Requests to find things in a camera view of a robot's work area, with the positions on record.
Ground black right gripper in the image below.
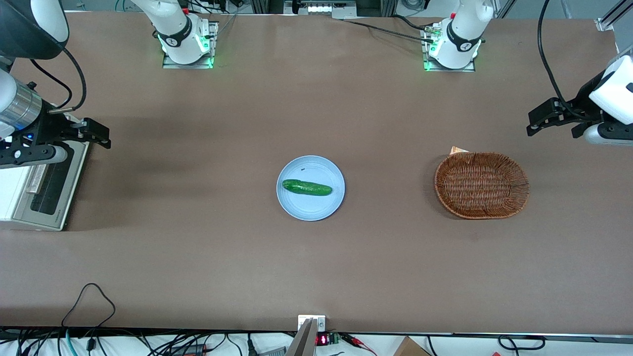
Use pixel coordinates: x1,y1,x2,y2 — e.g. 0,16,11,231
9,115,112,149

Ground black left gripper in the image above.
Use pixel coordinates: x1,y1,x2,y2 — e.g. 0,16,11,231
527,73,608,139

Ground brown oval wicker basket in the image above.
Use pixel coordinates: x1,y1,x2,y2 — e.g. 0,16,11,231
434,151,530,220

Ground green cucumber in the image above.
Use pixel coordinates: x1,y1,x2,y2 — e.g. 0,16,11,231
282,179,333,197

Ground light blue round plate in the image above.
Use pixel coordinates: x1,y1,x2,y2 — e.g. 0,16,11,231
276,155,346,222

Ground grey equipment box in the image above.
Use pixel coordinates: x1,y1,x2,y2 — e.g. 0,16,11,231
284,0,358,20

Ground brown cardboard box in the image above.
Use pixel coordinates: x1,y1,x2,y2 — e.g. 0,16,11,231
393,336,432,356

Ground red black clip leads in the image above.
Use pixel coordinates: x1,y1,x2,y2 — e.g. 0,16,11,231
341,334,377,356

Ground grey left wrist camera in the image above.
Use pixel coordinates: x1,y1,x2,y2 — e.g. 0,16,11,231
583,123,633,147

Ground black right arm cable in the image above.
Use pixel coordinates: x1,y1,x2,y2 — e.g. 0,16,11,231
30,45,88,115

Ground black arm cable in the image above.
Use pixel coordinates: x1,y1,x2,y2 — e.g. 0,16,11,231
30,45,88,115
537,0,594,122

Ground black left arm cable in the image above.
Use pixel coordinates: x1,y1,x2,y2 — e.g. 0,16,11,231
537,0,594,122

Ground aluminium frame profile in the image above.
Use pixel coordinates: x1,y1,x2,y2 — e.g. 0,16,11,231
596,0,633,33

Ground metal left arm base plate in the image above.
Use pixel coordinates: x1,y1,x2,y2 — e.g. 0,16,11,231
422,25,477,73

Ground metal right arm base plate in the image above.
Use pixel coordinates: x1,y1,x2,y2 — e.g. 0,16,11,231
162,21,219,69

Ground black looped cable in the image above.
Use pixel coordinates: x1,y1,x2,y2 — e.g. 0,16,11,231
61,283,117,331

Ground thick black table cable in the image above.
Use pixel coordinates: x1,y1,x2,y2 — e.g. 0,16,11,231
393,15,438,33

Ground thin black table cable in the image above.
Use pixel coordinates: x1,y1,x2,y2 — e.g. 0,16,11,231
341,20,436,44

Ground black coiled floor cable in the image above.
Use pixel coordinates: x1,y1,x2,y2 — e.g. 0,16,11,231
497,335,547,352

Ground grey aluminium camera pole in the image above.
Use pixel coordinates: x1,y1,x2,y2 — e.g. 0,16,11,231
286,318,318,356

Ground white switch box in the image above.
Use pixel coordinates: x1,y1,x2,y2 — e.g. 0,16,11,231
297,315,327,333

